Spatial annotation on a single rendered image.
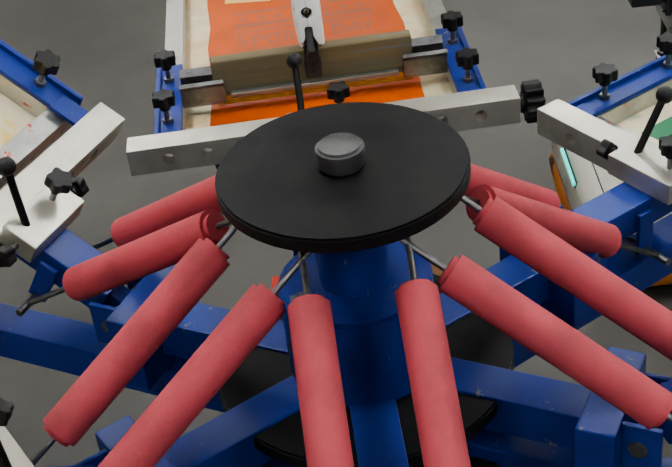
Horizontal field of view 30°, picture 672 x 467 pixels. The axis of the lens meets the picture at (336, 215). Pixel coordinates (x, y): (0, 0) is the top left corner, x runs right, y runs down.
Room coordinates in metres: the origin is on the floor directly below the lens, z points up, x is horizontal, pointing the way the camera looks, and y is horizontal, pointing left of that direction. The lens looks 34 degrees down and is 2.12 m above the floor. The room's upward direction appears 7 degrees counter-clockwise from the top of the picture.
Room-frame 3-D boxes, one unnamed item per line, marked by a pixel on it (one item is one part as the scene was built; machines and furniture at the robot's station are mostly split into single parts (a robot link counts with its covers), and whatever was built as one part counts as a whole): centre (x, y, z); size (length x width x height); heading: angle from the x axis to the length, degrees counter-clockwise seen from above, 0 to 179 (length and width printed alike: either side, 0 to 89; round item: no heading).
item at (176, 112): (2.09, 0.29, 0.98); 0.30 x 0.05 x 0.07; 2
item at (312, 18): (2.13, 0.01, 1.13); 0.10 x 0.08 x 0.11; 1
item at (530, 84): (1.90, -0.35, 1.02); 0.07 x 0.06 x 0.07; 2
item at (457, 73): (2.11, -0.27, 0.98); 0.30 x 0.05 x 0.07; 2
